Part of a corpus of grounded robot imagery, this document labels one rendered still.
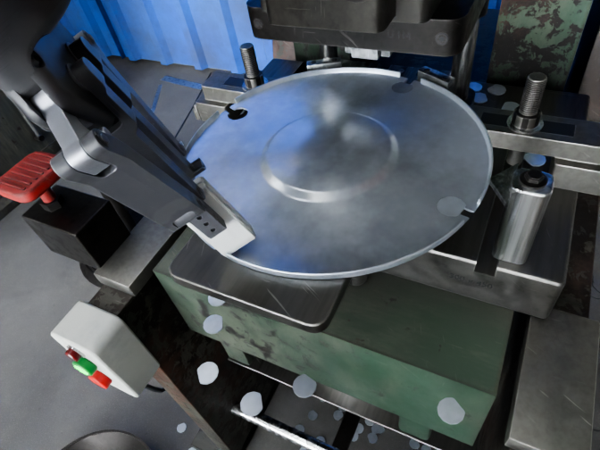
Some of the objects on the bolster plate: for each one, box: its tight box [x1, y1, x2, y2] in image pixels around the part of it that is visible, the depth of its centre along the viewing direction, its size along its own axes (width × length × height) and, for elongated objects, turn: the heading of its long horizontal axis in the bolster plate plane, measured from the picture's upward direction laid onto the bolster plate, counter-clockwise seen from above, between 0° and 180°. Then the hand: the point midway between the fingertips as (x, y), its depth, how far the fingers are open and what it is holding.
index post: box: [492, 168, 554, 264], centre depth 38 cm, size 3×3×10 cm
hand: (214, 219), depth 34 cm, fingers closed
